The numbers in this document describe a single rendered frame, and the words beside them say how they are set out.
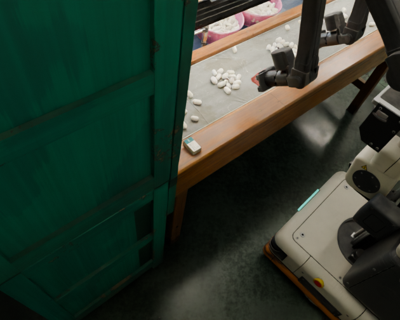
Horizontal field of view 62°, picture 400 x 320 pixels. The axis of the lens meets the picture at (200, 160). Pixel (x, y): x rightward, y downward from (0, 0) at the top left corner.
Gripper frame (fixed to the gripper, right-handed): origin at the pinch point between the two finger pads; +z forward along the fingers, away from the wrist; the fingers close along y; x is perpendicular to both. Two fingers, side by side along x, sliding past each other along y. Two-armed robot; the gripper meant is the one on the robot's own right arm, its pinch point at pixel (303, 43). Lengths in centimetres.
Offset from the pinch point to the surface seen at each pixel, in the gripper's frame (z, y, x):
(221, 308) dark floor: 8, 85, 100
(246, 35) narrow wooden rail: 20.1, 13.7, -11.1
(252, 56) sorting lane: 13.6, 19.1, -2.2
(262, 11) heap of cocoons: 31.1, -11.0, -17.3
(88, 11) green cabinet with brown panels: -59, 108, -34
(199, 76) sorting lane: 15, 49, -4
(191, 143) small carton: -9, 76, 11
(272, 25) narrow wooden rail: 19.6, -4.2, -10.3
